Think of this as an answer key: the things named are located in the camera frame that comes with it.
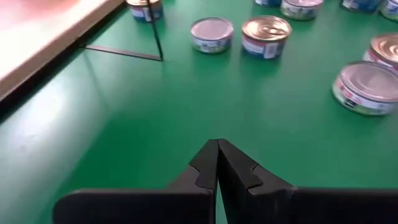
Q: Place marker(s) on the wooden shelf black metal frame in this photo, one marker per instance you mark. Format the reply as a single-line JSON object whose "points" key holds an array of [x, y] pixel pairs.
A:
{"points": [[46, 37]]}

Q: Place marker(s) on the Wild Planet tuna can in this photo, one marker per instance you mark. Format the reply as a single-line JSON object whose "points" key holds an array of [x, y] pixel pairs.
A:
{"points": [[138, 12], [385, 49], [265, 31], [267, 2], [360, 4]]}

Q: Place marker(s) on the Bumble Bee tuna can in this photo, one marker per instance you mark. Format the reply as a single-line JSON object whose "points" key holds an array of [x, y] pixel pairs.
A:
{"points": [[300, 7], [367, 84], [211, 31], [390, 9]]}

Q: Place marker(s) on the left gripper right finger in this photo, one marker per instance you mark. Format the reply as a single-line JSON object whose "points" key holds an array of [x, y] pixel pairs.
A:
{"points": [[311, 208]]}

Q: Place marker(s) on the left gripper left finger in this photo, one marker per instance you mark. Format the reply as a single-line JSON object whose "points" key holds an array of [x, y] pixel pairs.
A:
{"points": [[140, 208]]}

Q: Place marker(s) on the green table mat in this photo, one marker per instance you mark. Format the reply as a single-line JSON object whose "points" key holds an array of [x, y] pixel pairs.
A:
{"points": [[155, 109]]}

